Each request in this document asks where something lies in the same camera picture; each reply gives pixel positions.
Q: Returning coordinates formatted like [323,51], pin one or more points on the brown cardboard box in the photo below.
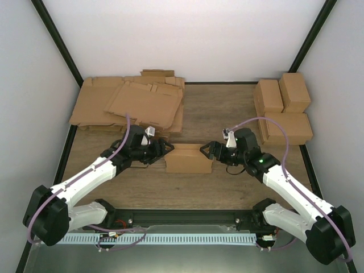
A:
[187,158]

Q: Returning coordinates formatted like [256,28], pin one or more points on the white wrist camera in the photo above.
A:
[148,134]
[229,136]

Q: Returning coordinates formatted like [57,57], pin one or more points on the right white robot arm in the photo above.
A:
[327,231]

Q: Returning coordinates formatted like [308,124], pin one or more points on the left black frame post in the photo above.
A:
[57,39]

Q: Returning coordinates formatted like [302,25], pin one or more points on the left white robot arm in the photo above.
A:
[53,212]

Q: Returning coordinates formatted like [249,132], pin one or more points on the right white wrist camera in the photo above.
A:
[229,136]

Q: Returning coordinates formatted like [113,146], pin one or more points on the light blue slotted cable duct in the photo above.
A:
[240,239]

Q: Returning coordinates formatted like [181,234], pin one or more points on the black frame post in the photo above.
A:
[312,34]
[57,39]

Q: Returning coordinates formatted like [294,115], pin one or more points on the black aluminium front rail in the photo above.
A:
[241,219]

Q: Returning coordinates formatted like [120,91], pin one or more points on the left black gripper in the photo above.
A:
[158,154]

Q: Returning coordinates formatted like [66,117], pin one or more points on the folded cardboard box back right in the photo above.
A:
[294,93]

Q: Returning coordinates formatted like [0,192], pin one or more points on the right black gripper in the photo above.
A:
[215,145]

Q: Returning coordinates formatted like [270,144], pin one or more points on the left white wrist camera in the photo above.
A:
[148,134]

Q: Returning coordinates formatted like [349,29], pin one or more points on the folded cardboard box back left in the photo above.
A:
[267,97]

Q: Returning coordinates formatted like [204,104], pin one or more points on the right black frame post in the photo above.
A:
[312,34]

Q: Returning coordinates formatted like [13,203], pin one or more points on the stack of flat cardboard sheets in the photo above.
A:
[154,98]

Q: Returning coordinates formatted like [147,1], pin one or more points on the folded cardboard box front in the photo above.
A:
[295,125]

